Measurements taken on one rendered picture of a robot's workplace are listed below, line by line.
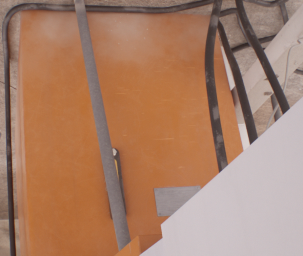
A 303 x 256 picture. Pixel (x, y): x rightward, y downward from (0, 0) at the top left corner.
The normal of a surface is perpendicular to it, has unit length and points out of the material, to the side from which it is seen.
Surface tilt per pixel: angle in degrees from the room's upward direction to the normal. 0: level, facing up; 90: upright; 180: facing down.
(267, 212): 90
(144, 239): 90
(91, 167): 90
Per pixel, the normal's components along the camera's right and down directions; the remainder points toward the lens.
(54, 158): 0.23, -0.43
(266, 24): 0.13, 0.91
